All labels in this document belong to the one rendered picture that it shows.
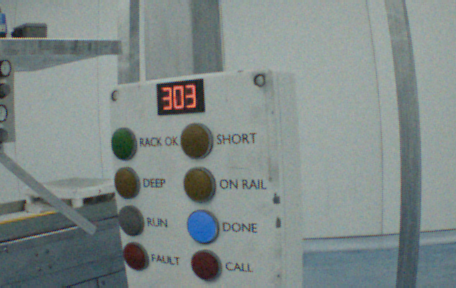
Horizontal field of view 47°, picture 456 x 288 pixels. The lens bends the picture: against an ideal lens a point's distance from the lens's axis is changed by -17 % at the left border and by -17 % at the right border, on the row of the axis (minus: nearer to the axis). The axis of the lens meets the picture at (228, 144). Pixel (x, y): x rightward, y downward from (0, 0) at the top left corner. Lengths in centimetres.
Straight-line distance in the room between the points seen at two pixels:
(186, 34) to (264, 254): 23
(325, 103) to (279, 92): 390
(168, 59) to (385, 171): 379
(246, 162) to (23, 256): 88
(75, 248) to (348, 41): 328
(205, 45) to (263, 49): 392
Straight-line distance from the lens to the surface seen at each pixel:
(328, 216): 447
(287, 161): 50
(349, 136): 436
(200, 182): 51
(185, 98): 52
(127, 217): 56
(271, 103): 48
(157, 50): 62
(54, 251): 137
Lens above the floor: 107
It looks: 3 degrees down
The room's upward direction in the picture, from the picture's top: 4 degrees counter-clockwise
